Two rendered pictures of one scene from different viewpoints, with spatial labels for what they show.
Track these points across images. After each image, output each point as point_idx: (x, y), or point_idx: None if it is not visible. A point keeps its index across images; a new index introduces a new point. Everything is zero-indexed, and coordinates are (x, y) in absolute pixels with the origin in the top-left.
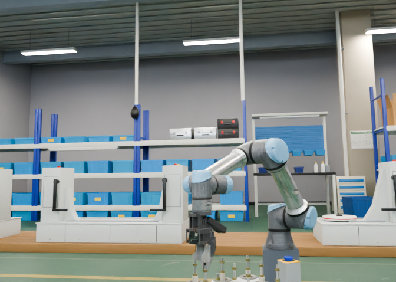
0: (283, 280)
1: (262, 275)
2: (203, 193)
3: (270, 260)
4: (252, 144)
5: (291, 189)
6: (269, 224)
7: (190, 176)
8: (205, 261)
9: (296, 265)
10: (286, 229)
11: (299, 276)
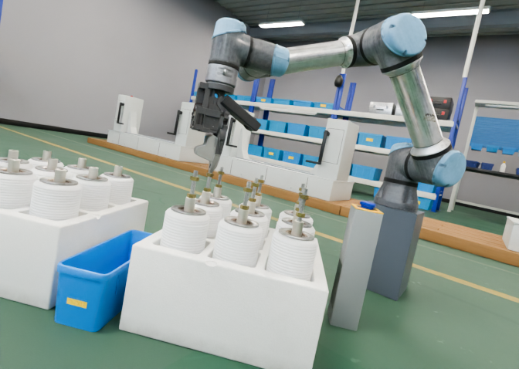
0: (347, 234)
1: (299, 208)
2: (218, 53)
3: None
4: (368, 29)
5: (421, 111)
6: (385, 170)
7: None
8: (205, 158)
9: (374, 218)
10: (408, 181)
11: (375, 237)
